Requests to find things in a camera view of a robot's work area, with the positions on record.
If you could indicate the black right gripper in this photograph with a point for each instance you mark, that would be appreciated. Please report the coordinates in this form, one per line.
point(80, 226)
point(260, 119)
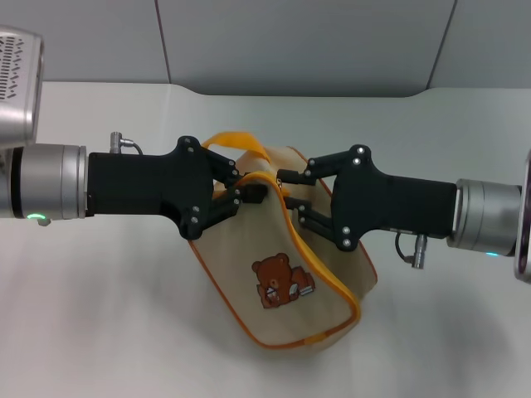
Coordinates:
point(394, 203)

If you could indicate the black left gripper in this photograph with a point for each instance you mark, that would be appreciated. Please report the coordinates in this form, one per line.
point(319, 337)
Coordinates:
point(145, 186)

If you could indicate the silver zipper pull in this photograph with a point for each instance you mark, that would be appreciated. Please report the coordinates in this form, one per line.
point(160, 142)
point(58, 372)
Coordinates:
point(281, 186)

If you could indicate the beige bear-print food bag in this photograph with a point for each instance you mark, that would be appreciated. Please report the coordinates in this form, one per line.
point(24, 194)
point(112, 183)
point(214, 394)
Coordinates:
point(265, 248)

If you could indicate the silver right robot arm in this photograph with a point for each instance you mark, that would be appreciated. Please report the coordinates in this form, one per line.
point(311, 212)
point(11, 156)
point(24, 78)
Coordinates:
point(489, 219)

